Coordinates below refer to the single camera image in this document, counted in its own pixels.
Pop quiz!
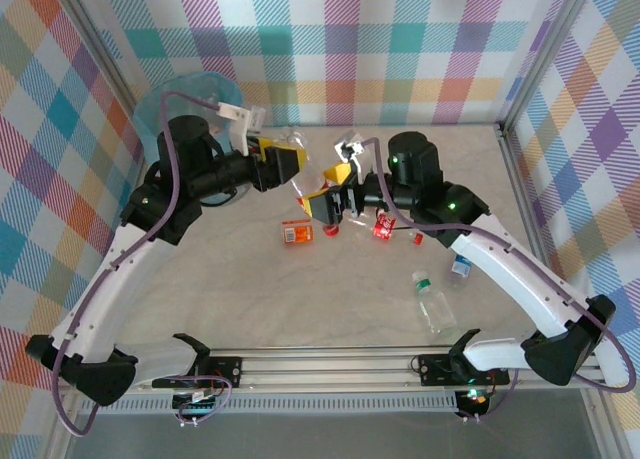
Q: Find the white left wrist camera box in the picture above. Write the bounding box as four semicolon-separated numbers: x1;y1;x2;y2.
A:
217;102;266;156

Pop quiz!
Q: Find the clear bottle red cola label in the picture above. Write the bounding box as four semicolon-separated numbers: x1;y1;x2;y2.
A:
347;209;426;246

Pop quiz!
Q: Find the bin with blue bag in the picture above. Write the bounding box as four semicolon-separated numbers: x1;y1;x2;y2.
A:
133;71;251;208

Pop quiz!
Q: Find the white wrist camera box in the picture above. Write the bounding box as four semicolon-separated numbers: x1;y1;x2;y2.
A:
333;137;369;163
217;102;266;156

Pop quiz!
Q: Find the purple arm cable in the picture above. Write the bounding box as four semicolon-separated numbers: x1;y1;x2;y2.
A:
362;137;632;423
52;91;236;436

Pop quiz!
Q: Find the wide clear bottle green cap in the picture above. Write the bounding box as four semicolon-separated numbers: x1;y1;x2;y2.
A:
410;269;460;336

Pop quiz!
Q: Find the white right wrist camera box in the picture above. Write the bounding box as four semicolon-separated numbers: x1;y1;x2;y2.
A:
333;137;369;163

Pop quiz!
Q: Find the aluminium side rail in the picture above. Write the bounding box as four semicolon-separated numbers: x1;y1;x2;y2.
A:
497;124;549;260

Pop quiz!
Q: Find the clear bottle blue label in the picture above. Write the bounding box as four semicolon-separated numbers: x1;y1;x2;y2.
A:
444;252;474;290

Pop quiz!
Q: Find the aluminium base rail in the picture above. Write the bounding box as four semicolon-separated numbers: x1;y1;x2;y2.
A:
53;345;610;396

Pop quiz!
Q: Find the grey slotted cable duct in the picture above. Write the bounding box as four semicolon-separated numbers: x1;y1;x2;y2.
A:
77;397;461;414

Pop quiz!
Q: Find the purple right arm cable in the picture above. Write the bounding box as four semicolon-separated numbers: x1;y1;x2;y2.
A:
362;137;632;423

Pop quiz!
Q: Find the aluminium frame post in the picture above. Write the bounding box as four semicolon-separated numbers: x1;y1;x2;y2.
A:
58;0;147;173
498;0;601;136

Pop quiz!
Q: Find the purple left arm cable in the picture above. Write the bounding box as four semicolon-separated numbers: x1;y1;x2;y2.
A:
52;91;236;436

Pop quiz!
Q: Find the clear bottle orange label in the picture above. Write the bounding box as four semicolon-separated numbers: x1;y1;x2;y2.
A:
281;220;316;248

